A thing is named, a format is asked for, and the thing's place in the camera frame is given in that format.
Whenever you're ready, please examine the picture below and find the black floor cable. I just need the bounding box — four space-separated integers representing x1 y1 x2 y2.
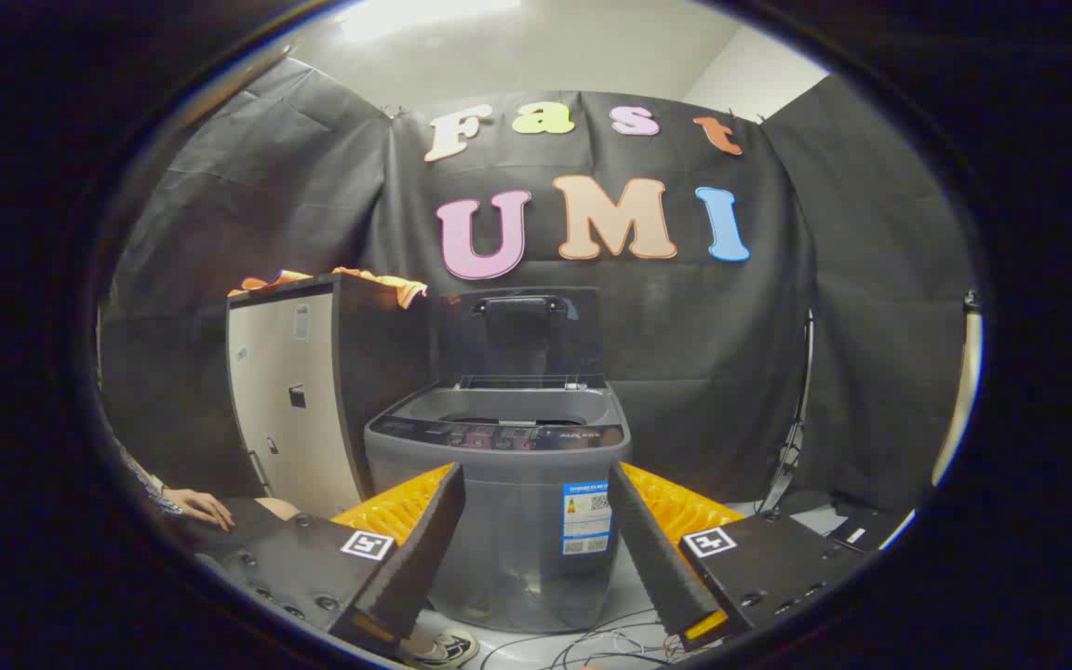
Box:
478 610 686 670

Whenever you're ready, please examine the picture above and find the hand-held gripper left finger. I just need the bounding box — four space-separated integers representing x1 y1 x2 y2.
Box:
196 462 467 657

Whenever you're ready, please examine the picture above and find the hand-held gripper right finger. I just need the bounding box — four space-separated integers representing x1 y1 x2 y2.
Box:
606 459 872 652

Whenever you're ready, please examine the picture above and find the grey washing machine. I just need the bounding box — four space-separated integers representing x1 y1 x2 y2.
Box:
364 375 635 635

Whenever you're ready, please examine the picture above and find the beige cabinet with dark sides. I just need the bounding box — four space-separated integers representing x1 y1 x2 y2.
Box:
224 273 436 520

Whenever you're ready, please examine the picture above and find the black backdrop cloth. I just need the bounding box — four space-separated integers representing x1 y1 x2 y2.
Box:
94 56 979 522

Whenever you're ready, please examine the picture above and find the person's sneaker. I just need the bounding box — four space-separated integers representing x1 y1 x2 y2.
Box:
401 628 481 669

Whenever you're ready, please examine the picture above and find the orange garment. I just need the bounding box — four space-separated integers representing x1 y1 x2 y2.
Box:
227 268 428 310

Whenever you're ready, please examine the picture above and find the black floor box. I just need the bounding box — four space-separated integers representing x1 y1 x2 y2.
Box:
823 502 916 556

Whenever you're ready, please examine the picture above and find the white floor cable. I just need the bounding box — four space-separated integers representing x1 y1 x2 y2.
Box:
550 628 677 669

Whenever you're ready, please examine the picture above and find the white pole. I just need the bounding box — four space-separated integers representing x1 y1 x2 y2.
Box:
930 291 985 490

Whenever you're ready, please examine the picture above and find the black light stand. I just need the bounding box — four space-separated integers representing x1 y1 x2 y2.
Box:
757 312 817 518

